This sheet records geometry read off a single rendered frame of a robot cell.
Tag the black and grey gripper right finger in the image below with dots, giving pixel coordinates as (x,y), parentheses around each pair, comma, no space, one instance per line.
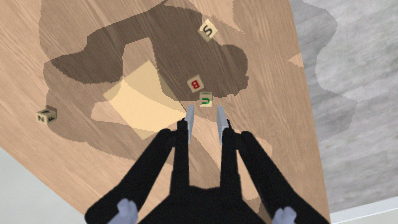
(282,203)

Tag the tan flat mat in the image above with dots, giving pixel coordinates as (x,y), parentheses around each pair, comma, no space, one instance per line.
(145,101)

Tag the cream letter block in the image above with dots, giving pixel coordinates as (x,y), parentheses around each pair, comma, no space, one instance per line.
(195,83)
(46,116)
(207,30)
(205,99)

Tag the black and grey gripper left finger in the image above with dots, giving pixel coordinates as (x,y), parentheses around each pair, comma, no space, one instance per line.
(122,204)

